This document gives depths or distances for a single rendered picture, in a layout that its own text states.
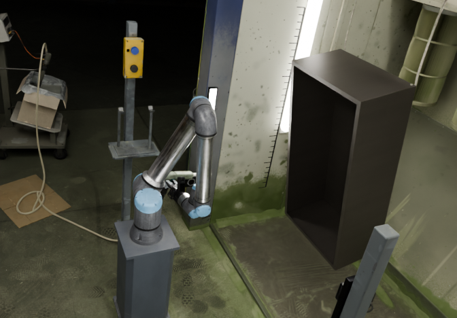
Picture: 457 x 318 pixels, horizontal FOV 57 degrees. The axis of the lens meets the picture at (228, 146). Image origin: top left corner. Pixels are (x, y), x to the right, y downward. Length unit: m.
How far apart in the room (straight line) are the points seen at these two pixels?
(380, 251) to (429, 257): 2.29
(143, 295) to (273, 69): 1.75
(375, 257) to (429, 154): 2.58
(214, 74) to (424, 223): 1.93
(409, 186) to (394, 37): 1.21
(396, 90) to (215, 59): 1.22
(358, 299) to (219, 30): 1.98
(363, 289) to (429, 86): 2.44
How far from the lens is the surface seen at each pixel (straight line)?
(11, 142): 4.49
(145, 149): 3.03
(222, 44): 2.86
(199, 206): 2.45
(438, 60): 3.47
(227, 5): 2.81
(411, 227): 3.59
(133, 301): 2.68
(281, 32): 3.05
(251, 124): 3.22
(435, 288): 3.44
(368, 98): 2.14
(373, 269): 1.24
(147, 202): 2.33
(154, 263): 2.51
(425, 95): 3.54
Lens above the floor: 2.29
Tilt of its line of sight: 28 degrees down
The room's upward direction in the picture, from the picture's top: 9 degrees clockwise
